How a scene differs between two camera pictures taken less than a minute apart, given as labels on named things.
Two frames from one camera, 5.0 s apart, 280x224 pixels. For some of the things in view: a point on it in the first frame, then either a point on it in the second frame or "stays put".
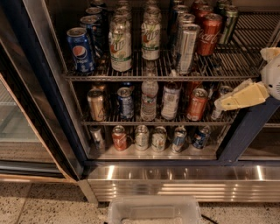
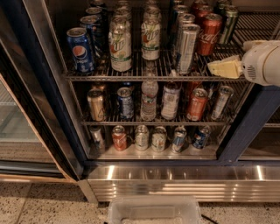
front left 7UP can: (120, 44) stays put
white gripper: (272, 76) -> (256, 66)
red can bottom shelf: (119, 138) stays put
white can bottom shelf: (142, 137) stays put
